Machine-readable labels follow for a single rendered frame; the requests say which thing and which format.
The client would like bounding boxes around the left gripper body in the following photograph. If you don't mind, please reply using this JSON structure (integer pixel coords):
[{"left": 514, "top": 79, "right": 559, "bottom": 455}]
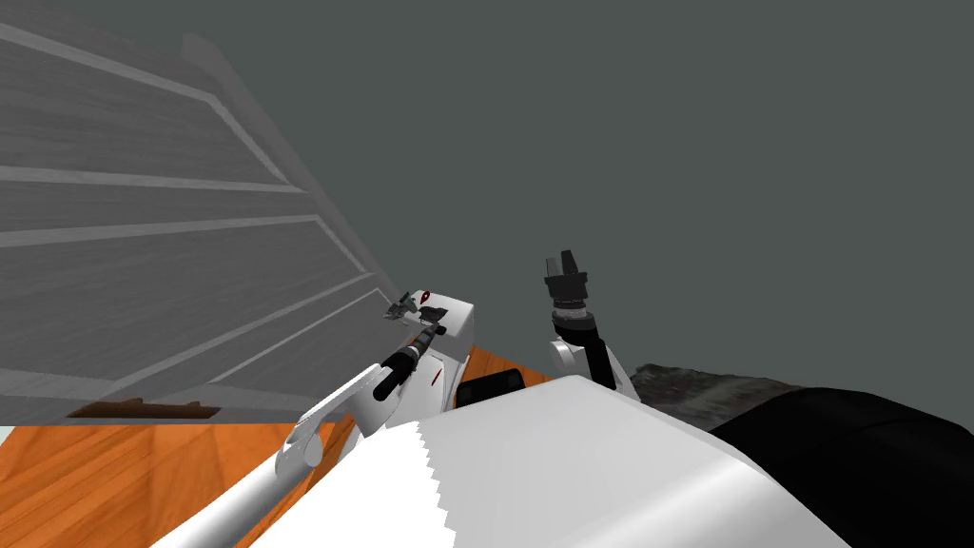
[{"left": 383, "top": 291, "right": 451, "bottom": 337}]

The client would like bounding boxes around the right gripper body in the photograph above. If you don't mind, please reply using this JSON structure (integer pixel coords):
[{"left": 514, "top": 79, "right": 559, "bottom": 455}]
[{"left": 543, "top": 269, "right": 591, "bottom": 310}]

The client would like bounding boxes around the white box with red marks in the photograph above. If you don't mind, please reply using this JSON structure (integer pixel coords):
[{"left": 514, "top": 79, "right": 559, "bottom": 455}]
[{"left": 351, "top": 288, "right": 476, "bottom": 437}]

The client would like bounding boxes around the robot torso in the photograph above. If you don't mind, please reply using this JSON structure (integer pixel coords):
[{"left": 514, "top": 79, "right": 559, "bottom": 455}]
[{"left": 249, "top": 368, "right": 855, "bottom": 548}]

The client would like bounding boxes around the grey panelled door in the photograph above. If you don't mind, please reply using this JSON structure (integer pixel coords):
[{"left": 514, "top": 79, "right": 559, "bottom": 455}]
[{"left": 0, "top": 22, "right": 406, "bottom": 427}]

